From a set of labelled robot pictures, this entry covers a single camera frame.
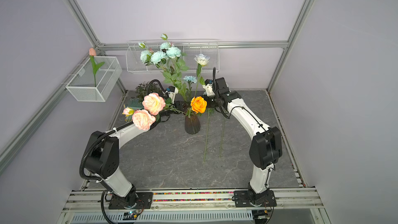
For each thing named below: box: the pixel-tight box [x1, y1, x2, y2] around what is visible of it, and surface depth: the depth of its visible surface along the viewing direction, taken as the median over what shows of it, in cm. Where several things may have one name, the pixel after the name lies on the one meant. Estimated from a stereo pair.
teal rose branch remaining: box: [137, 33, 189, 102], surface depth 75 cm
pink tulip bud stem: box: [89, 47, 105, 88], surface depth 86 cm
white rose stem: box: [193, 53, 210, 98], surface depth 75 cm
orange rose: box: [190, 95, 208, 115], surface depth 67 cm
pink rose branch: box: [122, 92, 184, 132], surface depth 53 cm
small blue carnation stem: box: [183, 75, 198, 101], surface depth 82 cm
